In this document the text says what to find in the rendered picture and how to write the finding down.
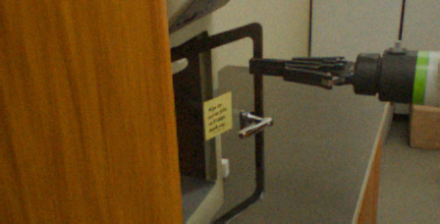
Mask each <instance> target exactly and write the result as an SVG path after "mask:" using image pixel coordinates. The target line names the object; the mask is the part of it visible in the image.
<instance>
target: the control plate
mask: <svg viewBox="0 0 440 224"><path fill-rule="evenodd" d="M220 1H221V0H193V2H192V3H191V4H190V5H189V7H188V8H187V9H186V11H185V12H184V13H183V14H182V15H181V17H180V18H178V19H177V20H176V21H175V23H174V24H173V25H172V26H171V27H170V28H169V33H172V32H174V31H176V30H177V29H179V28H182V27H185V26H186V25H188V24H190V23H191V22H194V21H195V20H197V19H200V18H201V17H204V16H205V15H206V14H209V13H210V12H211V11H212V8H210V7H212V5H214V7H216V6H217V4H218V3H219V2H220ZM208 7H209V9H210V11H209V12H207V11H205V10H206V9H207V8H208ZM198 11H200V12H201V11H203V12H204V14H201V13H200V12H199V13H198V15H197V16H196V17H195V18H194V19H193V20H192V21H190V22H187V23H185V24H183V22H184V20H185V19H187V18H188V17H190V18H191V17H193V15H194V14H195V12H198ZM179 22H180V23H179ZM177 24H179V25H178V26H177V27H176V25H177Z"/></svg>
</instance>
